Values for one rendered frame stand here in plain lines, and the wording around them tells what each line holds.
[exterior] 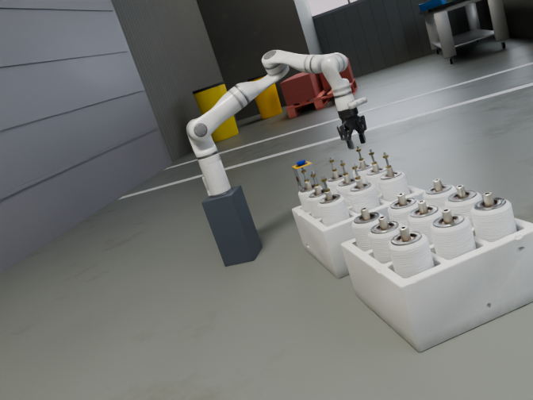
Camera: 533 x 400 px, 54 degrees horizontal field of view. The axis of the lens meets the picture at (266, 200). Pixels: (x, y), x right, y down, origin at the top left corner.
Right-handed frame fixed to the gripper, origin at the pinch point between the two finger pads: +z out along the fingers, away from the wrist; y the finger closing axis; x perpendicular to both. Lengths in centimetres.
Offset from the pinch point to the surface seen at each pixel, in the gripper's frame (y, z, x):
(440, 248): 48, 15, 66
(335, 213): 33.9, 14.4, 15.5
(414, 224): 43, 12, 55
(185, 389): 104, 35, 17
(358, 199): 25.0, 13.0, 18.3
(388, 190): 14.4, 14.1, 22.7
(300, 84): -301, -1, -369
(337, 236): 37.7, 21.1, 17.2
